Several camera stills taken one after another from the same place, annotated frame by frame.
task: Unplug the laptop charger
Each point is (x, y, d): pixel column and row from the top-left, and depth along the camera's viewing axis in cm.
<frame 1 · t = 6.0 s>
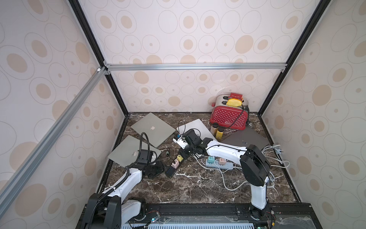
left hand: (167, 168, 85), fingers open
right hand: (178, 155, 88), fingers closed
silver laptop back left: (157, 130, 111), on the table
silver laptop front left: (127, 153, 99), on the table
white laptop centre: (198, 125, 115), on the table
dark grey laptop right: (249, 136, 108), on the table
red toaster: (225, 116, 105), point 12 cm above the table
black power strip: (170, 172, 88), on the table
pink charger plug: (176, 164, 86), point 7 cm above the table
brown lid bottle: (214, 128, 102), point 8 cm above the table
yellow bottle: (219, 133, 100), point 8 cm above the table
yellow toast toy: (234, 102, 102), point 20 cm above the table
red toast toy: (234, 95, 103), point 22 cm above the table

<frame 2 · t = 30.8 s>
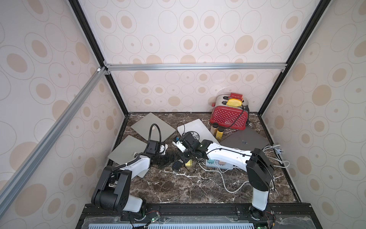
left hand: (178, 161, 87), fingers open
right hand: (178, 157, 84), fingers closed
black power strip: (177, 165, 89), point 3 cm above the table
yellow charger plug: (189, 163, 91), point 2 cm above the table
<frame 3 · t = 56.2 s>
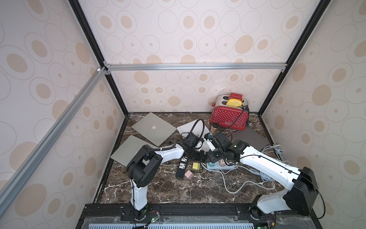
left hand: (209, 161, 86), fingers open
right hand: (209, 156, 80), fingers closed
yellow charger plug: (196, 166, 89), point 3 cm above the table
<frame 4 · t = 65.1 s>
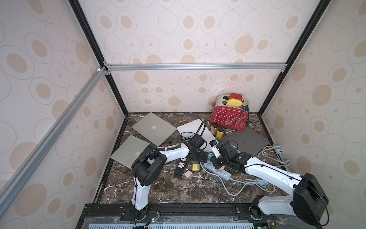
left hand: (205, 160, 91), fingers open
right hand: (211, 160, 84), fingers open
